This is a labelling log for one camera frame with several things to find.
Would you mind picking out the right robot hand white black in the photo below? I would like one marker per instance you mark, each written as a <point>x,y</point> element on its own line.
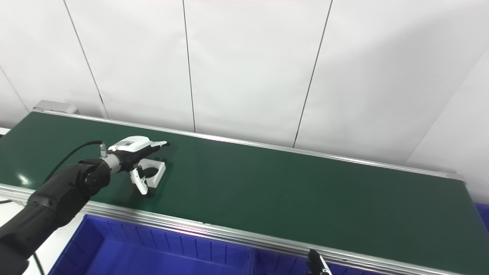
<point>317,265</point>

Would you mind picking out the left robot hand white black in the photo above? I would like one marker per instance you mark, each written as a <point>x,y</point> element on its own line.
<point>131,149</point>

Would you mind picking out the white square part with hole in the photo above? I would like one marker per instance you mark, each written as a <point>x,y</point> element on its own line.
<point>158,177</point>

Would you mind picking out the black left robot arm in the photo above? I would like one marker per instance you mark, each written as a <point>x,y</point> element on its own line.
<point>53,202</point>

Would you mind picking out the blue plastic bin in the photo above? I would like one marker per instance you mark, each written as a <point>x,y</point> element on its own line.
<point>282,265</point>
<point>153,256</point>
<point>483,215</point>

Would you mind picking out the grey conveyor end housing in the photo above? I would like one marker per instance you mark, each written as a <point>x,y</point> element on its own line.
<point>55,106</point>

